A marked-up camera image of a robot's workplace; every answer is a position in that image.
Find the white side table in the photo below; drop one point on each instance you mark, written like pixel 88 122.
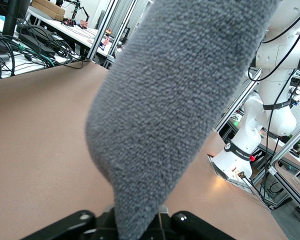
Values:
pixel 27 66

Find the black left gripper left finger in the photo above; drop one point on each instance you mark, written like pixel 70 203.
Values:
pixel 77 225

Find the brown cardboard box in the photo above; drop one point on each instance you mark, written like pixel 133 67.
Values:
pixel 50 10

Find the small black red robot arm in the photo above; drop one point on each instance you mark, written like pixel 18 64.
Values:
pixel 75 11

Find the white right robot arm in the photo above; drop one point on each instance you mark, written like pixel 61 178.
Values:
pixel 242 147

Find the red knob right arm base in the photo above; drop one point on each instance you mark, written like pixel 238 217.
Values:
pixel 252 158

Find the black power adapter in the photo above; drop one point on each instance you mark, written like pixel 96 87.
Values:
pixel 37 42

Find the aluminium frame rail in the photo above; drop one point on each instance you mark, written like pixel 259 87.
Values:
pixel 230 110

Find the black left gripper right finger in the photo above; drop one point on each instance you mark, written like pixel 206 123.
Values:
pixel 190 225

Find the black monitor stand pole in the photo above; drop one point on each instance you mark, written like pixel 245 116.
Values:
pixel 12 17

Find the aluminium frame post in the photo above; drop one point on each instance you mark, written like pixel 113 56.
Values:
pixel 102 30

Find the white desk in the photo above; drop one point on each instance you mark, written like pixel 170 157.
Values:
pixel 72 35

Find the grey terry towel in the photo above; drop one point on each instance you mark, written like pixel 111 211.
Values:
pixel 170 100

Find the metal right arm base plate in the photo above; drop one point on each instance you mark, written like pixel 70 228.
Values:
pixel 230 181

